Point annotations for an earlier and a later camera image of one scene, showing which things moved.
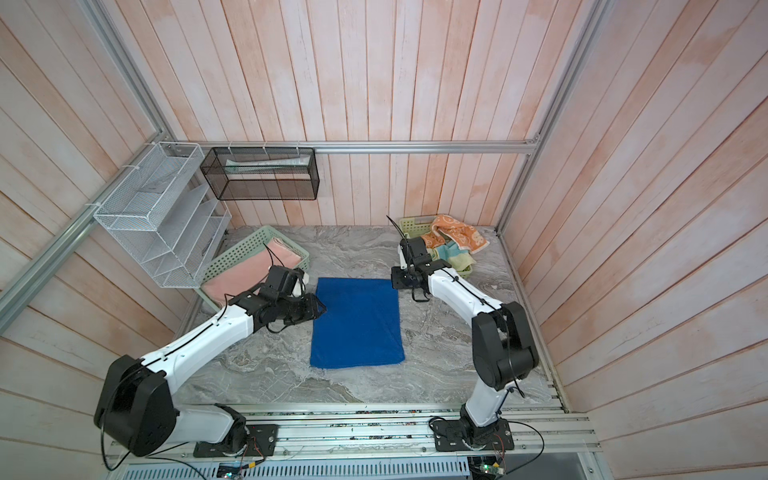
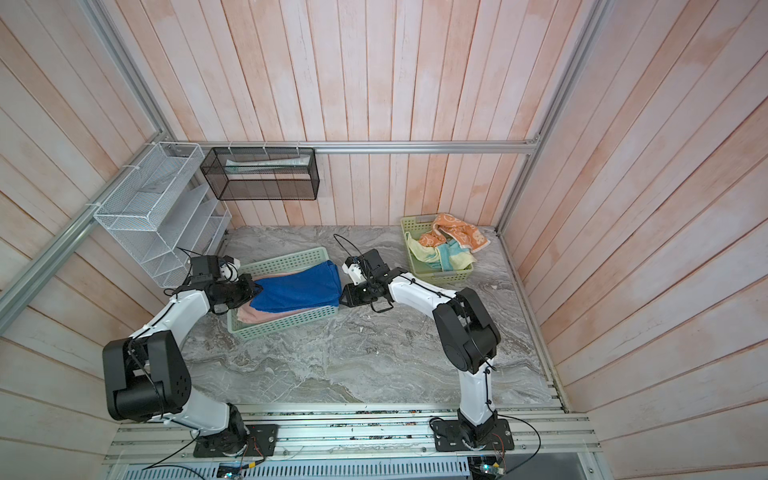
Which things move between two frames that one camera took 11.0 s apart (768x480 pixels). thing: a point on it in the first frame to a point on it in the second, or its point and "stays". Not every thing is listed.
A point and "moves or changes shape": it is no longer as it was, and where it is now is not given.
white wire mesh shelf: x=166 y=216 stays
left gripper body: x=295 y=310 to x=231 y=293
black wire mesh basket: x=263 y=174 stays
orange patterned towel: x=460 y=233 stays
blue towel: x=361 y=325 moves or changes shape
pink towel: x=250 y=274 moves or changes shape
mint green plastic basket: x=241 y=247 moves or changes shape
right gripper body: x=402 y=279 to x=361 y=294
